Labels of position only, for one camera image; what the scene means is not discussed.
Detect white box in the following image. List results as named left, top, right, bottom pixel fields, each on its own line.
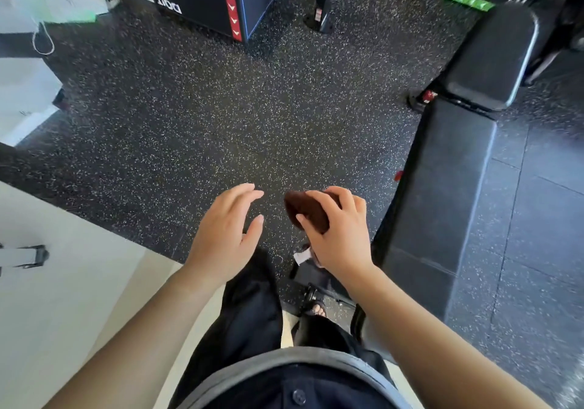
left=0, top=57, right=65, bottom=147

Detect dark brown cloth pad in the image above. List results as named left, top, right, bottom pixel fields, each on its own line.
left=284, top=190, right=342, bottom=235

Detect black padded weight bench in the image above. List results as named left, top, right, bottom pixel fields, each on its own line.
left=370, top=3, right=541, bottom=327

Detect grey strap handle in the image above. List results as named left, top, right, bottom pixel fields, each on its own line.
left=0, top=244, right=49, bottom=272

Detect person's right forearm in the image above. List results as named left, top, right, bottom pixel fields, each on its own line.
left=344, top=263, right=555, bottom=409

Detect person's right hand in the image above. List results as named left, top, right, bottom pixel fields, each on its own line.
left=295, top=185, right=377, bottom=282

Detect person's left hand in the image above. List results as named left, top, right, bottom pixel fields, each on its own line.
left=184, top=183, right=266, bottom=287

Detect black sandal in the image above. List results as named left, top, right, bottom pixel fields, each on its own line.
left=303, top=298, right=328, bottom=318

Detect black machine frame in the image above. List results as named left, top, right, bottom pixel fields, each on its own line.
left=522, top=0, right=584, bottom=86

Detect person's left forearm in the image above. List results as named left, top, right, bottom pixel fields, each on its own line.
left=43, top=263, right=226, bottom=409

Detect black trousers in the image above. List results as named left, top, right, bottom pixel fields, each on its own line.
left=168, top=248, right=398, bottom=409

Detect dark shirt grey hem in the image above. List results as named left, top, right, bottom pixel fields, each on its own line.
left=177, top=347, right=413, bottom=409

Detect black rack post foot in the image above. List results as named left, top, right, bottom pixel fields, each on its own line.
left=304, top=0, right=339, bottom=34

